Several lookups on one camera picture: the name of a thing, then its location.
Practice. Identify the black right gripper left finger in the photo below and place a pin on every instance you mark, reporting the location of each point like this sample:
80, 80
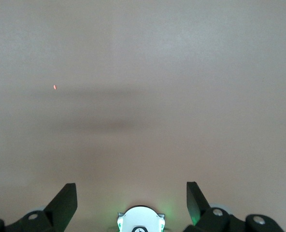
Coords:
58, 212

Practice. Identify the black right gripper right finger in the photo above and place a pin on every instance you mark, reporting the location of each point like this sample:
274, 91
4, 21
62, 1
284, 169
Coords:
201, 212

